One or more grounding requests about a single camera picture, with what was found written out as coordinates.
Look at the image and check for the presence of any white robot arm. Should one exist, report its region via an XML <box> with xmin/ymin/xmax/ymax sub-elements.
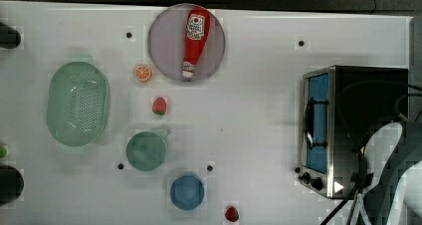
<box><xmin>363</xmin><ymin>121</ymin><xmax>421</xmax><ymax>225</ymax></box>

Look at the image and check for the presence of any pink toy strawberry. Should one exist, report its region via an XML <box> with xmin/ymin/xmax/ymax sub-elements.
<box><xmin>152</xmin><ymin>98</ymin><xmax>167</xmax><ymax>115</ymax></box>

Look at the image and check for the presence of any toy orange slice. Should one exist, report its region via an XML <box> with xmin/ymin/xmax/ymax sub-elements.
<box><xmin>133</xmin><ymin>65</ymin><xmax>152</xmax><ymax>82</ymax></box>

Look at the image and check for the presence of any grey round plate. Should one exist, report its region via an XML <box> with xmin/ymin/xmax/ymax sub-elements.
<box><xmin>147</xmin><ymin>4</ymin><xmax>226</xmax><ymax>82</ymax></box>

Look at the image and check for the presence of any green mug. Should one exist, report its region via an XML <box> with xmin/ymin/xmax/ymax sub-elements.
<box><xmin>125</xmin><ymin>129</ymin><xmax>171</xmax><ymax>171</ymax></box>

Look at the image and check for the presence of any red ketchup bottle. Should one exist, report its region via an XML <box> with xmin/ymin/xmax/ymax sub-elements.
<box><xmin>181</xmin><ymin>6</ymin><xmax>211</xmax><ymax>79</ymax></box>

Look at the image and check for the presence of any blue cup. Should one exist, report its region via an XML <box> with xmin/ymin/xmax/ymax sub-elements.
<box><xmin>170</xmin><ymin>175</ymin><xmax>205</xmax><ymax>211</ymax></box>

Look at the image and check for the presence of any red toy strawberry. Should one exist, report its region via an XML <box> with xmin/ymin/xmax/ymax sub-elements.
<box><xmin>225</xmin><ymin>206</ymin><xmax>239</xmax><ymax>222</ymax></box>

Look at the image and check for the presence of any green colander basket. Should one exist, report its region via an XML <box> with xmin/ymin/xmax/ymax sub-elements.
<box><xmin>47</xmin><ymin>62</ymin><xmax>110</xmax><ymax>146</ymax></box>

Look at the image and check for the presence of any black cylinder upper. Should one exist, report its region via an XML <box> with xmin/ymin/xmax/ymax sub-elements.
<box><xmin>0</xmin><ymin>23</ymin><xmax>21</xmax><ymax>49</ymax></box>

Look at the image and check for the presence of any black cylinder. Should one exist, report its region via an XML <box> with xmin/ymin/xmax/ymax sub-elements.
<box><xmin>0</xmin><ymin>166</ymin><xmax>24</xmax><ymax>206</ymax></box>
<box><xmin>0</xmin><ymin>23</ymin><xmax>21</xmax><ymax>49</ymax></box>

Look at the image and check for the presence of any green toy piece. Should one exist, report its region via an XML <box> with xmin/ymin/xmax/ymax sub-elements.
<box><xmin>0</xmin><ymin>146</ymin><xmax>8</xmax><ymax>158</ymax></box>

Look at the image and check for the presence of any black cylinder lower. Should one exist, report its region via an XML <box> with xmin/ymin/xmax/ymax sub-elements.
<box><xmin>0</xmin><ymin>166</ymin><xmax>24</xmax><ymax>206</ymax></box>

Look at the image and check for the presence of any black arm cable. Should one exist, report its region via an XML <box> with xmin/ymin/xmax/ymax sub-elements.
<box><xmin>319</xmin><ymin>80</ymin><xmax>422</xmax><ymax>225</ymax></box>

